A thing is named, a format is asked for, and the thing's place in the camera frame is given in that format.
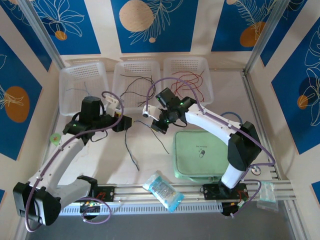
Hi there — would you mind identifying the bundle of coloured wires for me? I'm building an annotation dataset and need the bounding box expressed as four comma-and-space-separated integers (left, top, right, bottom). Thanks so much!
120, 77, 154, 99
132, 120, 170, 154

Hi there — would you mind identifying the blue wire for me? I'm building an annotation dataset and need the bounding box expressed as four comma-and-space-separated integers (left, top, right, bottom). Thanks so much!
124, 127, 141, 172
65, 80, 90, 97

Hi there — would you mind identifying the red wire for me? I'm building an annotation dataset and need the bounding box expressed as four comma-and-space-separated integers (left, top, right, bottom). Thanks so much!
172, 70, 205, 81
174, 74, 204, 93
171, 81, 207, 101

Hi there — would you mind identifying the green bottle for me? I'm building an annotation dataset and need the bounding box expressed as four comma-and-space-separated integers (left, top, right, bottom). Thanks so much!
49, 133, 62, 148

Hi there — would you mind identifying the green zip pouch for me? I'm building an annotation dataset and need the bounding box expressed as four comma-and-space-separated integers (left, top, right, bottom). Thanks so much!
172, 130, 232, 185

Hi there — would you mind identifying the clear perforated plastic basket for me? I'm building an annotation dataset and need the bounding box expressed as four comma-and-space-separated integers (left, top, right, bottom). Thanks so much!
111, 61, 163, 115
160, 56, 214, 113
59, 61, 111, 118

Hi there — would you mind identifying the blue plastic packet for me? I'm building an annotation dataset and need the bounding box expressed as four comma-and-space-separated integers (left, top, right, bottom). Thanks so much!
142, 171, 185, 214

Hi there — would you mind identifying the black controller board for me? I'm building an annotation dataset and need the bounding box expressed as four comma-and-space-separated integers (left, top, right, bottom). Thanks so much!
221, 201, 245, 218
79, 201, 103, 214

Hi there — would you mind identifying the blue stethoscope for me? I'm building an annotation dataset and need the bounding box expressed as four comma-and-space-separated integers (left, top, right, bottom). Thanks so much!
221, 111, 263, 176

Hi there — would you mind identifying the small clear zip bag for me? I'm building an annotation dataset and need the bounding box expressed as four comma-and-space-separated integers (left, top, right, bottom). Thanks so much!
256, 181, 279, 213

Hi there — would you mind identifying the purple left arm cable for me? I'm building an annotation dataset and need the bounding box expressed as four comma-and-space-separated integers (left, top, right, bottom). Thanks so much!
24, 91, 125, 232

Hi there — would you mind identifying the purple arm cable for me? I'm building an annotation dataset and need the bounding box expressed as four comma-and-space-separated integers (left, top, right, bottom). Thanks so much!
146, 77, 276, 219
24, 91, 125, 232

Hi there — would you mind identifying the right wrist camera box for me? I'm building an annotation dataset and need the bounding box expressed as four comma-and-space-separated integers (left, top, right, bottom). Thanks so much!
142, 104, 160, 121

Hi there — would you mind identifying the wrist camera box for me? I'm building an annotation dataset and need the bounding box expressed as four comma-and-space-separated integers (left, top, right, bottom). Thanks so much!
142, 104, 160, 121
103, 96, 120, 116

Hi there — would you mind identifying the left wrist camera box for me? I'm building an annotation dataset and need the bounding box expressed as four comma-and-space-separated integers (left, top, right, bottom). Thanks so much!
103, 96, 120, 116

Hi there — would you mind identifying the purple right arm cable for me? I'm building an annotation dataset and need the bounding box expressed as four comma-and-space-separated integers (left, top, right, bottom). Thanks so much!
146, 77, 276, 219

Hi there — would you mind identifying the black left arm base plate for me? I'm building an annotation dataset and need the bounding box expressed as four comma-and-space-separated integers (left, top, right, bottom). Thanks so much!
96, 185, 116, 202

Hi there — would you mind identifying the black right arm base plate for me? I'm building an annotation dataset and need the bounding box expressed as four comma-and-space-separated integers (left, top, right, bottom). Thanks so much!
203, 183, 249, 201

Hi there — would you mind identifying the grey slotted cable duct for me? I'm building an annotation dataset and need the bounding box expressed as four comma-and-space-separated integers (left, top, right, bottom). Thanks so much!
58, 202, 223, 217

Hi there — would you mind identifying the aluminium frame post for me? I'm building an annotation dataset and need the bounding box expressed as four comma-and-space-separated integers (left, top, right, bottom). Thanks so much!
18, 0, 65, 71
244, 0, 288, 74

